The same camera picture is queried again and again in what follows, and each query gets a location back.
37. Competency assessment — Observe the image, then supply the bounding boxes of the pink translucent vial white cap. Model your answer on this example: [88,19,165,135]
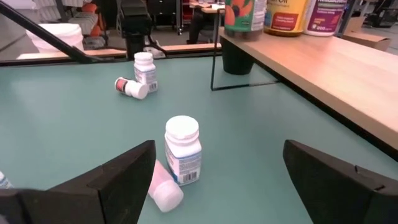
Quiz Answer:
[147,160,184,213]

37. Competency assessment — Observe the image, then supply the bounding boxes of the cardboard box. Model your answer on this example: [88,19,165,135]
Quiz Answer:
[341,17,392,52]

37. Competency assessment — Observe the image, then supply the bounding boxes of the black plant pot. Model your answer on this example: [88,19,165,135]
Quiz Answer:
[220,35,256,75]

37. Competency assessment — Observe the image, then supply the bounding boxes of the wooden table side board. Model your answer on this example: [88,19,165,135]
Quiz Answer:
[17,43,222,60]

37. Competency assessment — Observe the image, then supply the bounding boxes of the wooden shelf with black legs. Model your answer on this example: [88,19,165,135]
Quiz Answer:
[210,8,398,162]

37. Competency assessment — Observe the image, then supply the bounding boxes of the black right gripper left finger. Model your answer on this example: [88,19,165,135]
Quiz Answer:
[0,139,157,224]

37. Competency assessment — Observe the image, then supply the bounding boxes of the black aluminium rig frame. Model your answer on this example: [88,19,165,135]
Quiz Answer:
[0,1,223,68]

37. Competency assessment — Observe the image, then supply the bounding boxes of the grey orange stacked trays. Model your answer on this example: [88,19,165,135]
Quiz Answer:
[30,0,108,41]

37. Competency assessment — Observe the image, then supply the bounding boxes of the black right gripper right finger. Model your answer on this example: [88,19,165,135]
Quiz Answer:
[282,139,398,224]

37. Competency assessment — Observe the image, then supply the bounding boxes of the white bucket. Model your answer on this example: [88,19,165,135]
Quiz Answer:
[26,23,85,53]

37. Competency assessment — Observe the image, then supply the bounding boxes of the white melatonin bottle blue label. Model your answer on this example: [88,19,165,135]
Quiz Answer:
[164,115,203,187]
[133,52,159,93]

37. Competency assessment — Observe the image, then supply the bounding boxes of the white bottle purple label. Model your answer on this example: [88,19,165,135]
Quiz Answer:
[303,0,348,37]

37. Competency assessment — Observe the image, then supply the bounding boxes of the gummy jar white lid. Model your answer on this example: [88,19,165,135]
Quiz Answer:
[224,0,267,41]

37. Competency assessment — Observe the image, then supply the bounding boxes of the fish oil bottle yellow lid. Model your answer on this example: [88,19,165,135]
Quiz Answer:
[263,0,308,37]

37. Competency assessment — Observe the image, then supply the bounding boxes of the small white bottle red label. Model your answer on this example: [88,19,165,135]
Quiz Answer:
[114,77,149,100]

